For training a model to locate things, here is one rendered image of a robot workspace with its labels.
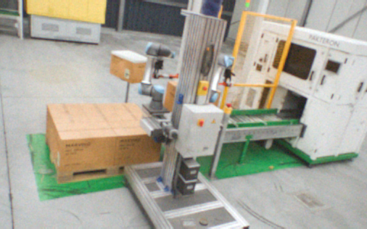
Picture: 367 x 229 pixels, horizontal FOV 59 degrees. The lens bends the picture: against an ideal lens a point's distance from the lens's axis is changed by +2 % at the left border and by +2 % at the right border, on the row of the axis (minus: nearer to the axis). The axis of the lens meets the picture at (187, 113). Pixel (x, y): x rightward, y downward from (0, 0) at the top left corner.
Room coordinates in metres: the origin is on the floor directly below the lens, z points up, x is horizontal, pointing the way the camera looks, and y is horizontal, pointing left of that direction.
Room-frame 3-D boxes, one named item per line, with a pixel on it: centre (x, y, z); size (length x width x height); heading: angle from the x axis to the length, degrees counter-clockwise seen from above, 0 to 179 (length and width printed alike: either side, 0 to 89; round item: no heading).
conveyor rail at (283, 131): (4.18, -0.87, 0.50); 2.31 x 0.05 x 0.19; 124
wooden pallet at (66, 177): (3.67, 1.02, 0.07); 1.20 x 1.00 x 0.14; 124
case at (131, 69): (5.40, 1.14, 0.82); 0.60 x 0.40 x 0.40; 54
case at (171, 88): (4.02, -0.02, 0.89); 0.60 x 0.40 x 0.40; 125
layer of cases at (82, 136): (3.67, 1.02, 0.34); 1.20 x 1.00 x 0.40; 124
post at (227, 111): (3.71, -0.47, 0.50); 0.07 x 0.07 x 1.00; 34
